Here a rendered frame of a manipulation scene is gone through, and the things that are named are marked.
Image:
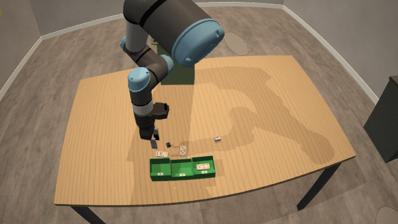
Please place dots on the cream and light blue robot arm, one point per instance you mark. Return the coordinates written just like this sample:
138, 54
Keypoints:
185, 31

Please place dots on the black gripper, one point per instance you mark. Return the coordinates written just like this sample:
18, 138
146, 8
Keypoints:
145, 119

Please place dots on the green three-compartment bin rack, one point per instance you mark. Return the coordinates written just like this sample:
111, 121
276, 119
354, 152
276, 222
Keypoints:
180, 168

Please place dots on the cream domino tile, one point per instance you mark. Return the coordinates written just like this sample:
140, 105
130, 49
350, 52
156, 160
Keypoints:
203, 166
162, 154
182, 150

